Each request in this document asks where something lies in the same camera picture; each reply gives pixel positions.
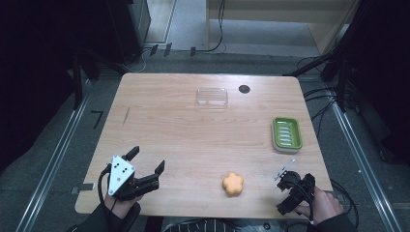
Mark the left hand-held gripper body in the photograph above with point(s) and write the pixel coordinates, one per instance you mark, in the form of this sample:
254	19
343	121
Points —
120	175

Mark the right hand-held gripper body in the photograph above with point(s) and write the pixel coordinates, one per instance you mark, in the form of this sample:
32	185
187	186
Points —
301	188

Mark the person's right hand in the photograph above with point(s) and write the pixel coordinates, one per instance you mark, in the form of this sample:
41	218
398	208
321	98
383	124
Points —
324	206

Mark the person's left hand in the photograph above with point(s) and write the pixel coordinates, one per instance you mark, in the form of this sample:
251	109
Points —
122	208

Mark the orange flower-shaped soap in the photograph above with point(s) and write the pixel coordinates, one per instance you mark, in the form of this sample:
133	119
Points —
233	184

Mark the green soap dish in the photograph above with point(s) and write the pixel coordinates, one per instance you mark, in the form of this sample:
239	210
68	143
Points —
286	134

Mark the striped chair seat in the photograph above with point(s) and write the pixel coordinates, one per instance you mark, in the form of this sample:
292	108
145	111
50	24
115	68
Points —
199	226

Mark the clear plastic container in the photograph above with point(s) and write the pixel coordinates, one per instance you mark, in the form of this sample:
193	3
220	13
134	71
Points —
212	97

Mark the black round table grommet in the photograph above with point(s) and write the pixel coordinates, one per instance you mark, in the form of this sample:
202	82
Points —
244	89

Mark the black cabinet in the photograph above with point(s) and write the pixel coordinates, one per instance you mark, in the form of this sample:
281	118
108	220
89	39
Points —
129	29

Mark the grey table edge bracket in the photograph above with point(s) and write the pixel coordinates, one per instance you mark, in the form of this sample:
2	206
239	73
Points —
84	187

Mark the metal floor rail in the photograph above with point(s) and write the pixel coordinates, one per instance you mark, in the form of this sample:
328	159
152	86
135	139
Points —
53	164
364	164

